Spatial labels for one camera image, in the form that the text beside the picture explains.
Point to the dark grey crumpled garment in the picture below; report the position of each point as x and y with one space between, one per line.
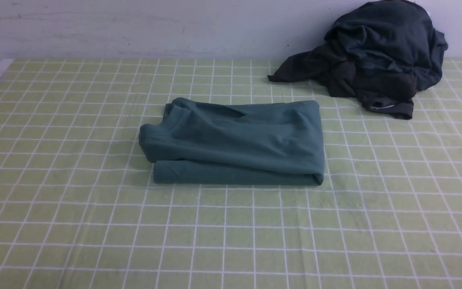
383 92

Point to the dark blue crumpled garment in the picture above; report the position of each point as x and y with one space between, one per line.
395 36

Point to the green checkered tablecloth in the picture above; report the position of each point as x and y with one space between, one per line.
79 209

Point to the green long-sleeved shirt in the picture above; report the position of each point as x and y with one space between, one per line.
250 144

